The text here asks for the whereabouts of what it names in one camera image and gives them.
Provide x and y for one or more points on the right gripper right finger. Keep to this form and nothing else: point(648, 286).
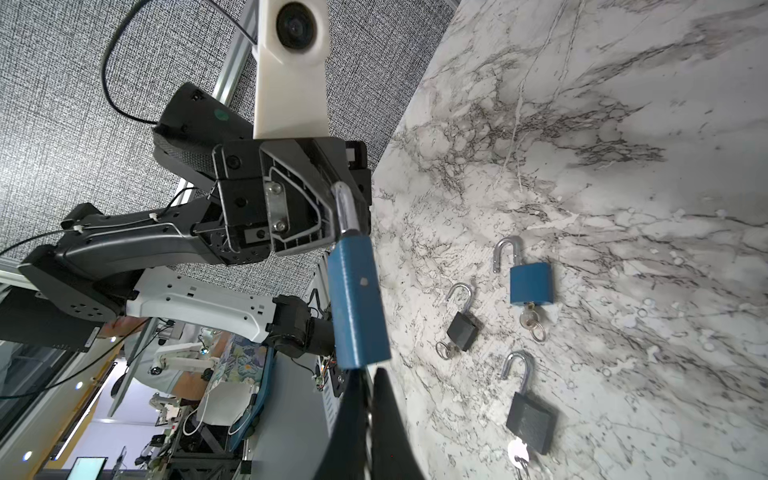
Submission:
point(391, 453)

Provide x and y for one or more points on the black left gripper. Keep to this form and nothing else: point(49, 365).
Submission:
point(280, 191)

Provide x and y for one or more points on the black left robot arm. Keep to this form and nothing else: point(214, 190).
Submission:
point(106, 266)

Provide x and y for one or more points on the blue padlock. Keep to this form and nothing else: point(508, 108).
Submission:
point(530, 285)
point(360, 332)

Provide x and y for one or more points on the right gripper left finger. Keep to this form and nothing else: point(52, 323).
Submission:
point(346, 454)

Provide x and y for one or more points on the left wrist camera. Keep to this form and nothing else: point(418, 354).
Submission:
point(293, 44)

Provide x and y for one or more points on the black padlock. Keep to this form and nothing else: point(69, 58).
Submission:
point(462, 330)
point(530, 421)

